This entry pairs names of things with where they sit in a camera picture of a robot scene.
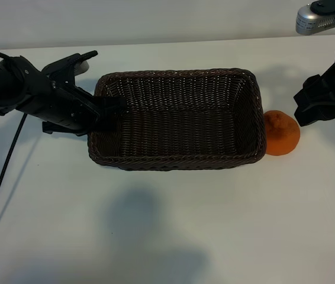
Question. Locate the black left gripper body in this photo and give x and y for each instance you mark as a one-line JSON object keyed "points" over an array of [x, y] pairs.
{"points": [[58, 106]]}

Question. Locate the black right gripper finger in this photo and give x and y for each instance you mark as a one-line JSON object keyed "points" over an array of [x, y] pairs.
{"points": [[309, 116], [309, 93]]}

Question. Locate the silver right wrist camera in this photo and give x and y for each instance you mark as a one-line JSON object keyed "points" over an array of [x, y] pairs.
{"points": [[311, 19]]}

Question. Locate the orange fruit with knobbed top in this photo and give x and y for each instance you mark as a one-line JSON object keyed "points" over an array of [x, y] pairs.
{"points": [[283, 136]]}

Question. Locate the dark brown woven wicker basket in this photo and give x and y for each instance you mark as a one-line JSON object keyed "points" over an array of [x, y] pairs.
{"points": [[179, 130]]}

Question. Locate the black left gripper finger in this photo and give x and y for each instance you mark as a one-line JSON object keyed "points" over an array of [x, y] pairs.
{"points": [[108, 114]]}

